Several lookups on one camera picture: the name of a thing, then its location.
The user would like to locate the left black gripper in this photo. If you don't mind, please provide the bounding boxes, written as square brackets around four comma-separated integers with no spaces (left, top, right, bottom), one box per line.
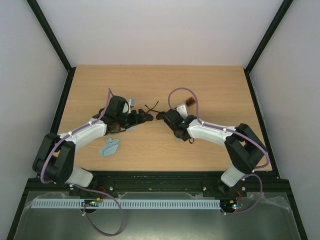
[116,108,150,129]

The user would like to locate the brown rectangular sunglasses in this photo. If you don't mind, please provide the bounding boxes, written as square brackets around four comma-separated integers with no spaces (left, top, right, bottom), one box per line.
[185,97,196,108]

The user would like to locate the blue cleaning cloth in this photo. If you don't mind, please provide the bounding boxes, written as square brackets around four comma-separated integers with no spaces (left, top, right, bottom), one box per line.
[126,126,136,131]
[99,137,120,157]

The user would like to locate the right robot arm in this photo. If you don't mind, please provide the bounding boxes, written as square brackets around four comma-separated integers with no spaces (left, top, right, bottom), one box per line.
[156,109,268,196]

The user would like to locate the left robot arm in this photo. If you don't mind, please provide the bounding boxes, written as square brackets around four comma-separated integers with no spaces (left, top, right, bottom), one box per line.
[32,95,154,188]

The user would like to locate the black round sunglasses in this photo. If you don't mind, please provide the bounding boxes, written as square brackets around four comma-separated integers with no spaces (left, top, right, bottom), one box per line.
[144,101,166,121]

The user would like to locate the brown plaid glasses case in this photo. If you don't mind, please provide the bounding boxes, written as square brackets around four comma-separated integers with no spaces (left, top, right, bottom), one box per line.
[106,122,126,134]

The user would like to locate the metal floor plate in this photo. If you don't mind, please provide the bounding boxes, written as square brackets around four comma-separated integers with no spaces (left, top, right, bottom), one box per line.
[14,192,300,240]

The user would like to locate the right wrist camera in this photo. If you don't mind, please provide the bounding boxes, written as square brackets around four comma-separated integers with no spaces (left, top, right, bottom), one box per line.
[175,103,189,119]

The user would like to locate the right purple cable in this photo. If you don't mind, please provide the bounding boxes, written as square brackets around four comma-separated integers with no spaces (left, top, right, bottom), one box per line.
[167,87,272,216]

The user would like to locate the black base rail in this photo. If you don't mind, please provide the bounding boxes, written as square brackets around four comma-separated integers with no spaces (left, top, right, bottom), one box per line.
[24,170,291,198]

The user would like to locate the light blue cable duct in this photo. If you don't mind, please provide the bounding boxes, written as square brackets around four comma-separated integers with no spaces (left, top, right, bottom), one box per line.
[31,198,221,210]

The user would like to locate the left black frame post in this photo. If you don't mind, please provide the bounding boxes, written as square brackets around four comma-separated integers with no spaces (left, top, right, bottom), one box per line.
[25,0,75,73]

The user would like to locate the black frame post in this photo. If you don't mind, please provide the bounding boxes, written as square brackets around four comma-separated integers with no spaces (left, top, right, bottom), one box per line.
[244,0,295,73]
[25,0,75,73]

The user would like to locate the right black frame post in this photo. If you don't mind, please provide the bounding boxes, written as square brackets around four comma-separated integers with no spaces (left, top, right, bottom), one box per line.
[244,0,295,73]

